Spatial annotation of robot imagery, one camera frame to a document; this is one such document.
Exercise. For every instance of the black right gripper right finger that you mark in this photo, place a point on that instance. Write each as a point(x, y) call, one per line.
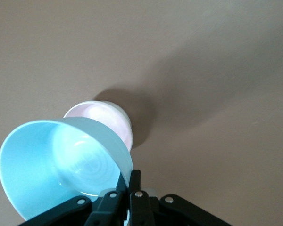
point(141, 209)

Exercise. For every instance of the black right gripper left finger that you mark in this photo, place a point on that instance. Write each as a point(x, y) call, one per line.
point(103, 209)

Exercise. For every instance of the light blue bowl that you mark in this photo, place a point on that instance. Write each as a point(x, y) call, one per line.
point(33, 160)

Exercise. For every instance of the pink bowl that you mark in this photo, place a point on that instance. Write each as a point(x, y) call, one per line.
point(108, 115)

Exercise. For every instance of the white bowl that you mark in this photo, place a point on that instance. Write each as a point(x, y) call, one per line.
point(122, 110)

